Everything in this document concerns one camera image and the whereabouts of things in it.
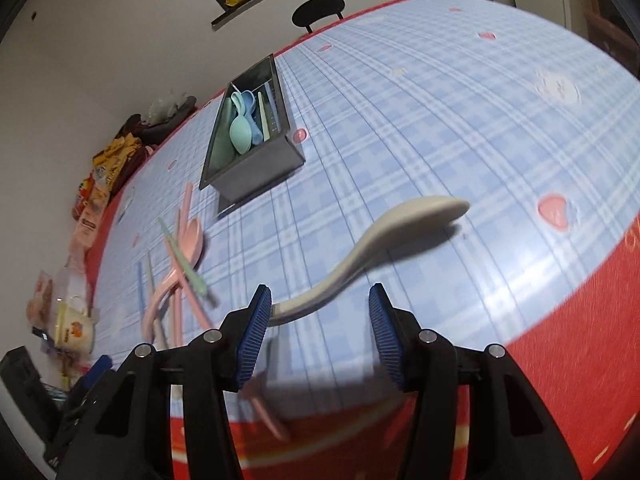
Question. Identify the beige spoon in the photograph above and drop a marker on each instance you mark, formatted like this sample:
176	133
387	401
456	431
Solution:
400	220

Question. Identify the black windowsill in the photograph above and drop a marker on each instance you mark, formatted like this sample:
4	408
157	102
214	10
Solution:
225	19

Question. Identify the blue chopstick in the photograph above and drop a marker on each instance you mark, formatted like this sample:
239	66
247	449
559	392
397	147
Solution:
141	285

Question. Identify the green spoon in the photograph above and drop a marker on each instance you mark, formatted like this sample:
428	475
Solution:
241	135

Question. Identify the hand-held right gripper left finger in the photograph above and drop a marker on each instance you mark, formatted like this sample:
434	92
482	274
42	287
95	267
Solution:
255	335

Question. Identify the blue plaid tablecloth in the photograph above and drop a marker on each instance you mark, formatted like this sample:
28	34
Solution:
400	135

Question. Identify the dark stool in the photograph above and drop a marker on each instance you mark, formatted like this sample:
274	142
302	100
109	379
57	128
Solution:
165	127

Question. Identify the pink box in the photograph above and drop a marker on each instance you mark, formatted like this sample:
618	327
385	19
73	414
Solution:
85	230

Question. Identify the blue spoon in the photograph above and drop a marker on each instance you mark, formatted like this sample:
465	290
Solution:
254	115

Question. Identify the yellow printed fabric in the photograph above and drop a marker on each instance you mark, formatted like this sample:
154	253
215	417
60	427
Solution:
115	157

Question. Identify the red label plastic container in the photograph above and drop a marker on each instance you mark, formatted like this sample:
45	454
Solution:
41	300

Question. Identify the dark red clothes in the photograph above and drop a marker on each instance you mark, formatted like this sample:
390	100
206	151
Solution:
132	127

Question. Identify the metal utensil tray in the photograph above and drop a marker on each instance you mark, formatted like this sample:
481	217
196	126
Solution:
260	170

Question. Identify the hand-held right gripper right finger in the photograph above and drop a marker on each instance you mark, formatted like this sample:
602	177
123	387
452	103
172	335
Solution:
385	340

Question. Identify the orange snack bag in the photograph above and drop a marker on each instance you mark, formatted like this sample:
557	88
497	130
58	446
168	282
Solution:
87	192

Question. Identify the black round chair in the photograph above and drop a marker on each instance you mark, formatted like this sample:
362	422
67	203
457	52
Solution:
317	10

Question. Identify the clear plastic bag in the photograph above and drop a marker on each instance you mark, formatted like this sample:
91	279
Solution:
167	105

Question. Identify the clear plastic bottle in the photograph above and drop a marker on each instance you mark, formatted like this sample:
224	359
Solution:
75	280

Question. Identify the yellow cup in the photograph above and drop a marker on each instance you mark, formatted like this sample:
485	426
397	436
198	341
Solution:
75	330

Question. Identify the green chopstick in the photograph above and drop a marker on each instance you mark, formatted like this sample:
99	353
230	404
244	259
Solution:
185	260
265	117

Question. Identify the beige snack packet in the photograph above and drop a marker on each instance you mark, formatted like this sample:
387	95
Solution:
97	207

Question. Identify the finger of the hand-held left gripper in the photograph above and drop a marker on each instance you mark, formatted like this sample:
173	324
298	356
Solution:
97	367

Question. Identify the pink spoon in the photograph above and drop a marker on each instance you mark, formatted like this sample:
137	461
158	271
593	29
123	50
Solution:
192	240

